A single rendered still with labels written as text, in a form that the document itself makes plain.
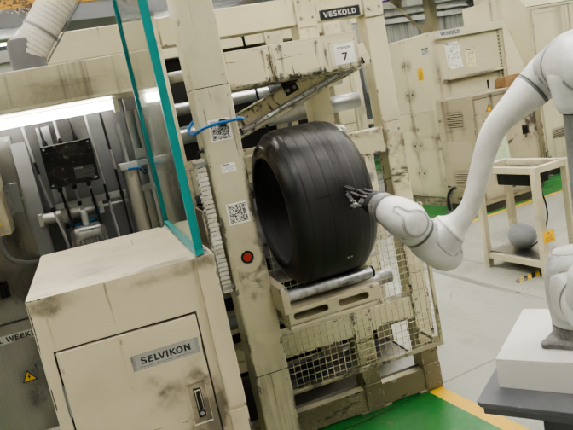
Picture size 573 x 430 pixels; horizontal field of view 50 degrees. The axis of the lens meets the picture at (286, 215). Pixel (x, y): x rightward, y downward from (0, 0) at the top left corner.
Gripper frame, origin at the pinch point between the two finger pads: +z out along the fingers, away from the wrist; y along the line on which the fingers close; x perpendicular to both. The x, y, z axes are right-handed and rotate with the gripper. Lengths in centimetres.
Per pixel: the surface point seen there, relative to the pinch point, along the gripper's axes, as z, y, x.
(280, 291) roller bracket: 8.3, 26.2, 31.0
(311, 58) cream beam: 56, -15, -39
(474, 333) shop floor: 106, -115, 140
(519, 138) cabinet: 368, -366, 108
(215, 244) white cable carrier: 23, 42, 14
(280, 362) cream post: 15, 29, 61
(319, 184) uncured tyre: 5.4, 8.2, -3.2
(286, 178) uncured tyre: 11.5, 16.9, -6.1
